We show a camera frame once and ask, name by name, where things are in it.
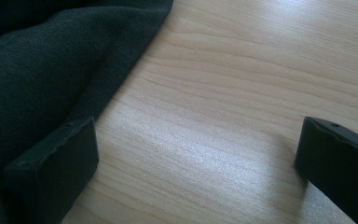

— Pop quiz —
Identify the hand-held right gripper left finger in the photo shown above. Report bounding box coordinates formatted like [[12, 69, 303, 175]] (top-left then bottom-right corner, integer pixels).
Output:
[[1, 116, 100, 224]]

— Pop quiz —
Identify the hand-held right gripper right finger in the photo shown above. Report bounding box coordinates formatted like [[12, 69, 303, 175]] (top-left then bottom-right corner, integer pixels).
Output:
[[294, 115, 358, 224]]

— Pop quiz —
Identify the dark cloth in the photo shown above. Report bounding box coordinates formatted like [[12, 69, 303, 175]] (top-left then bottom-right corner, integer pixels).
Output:
[[0, 0, 174, 224]]

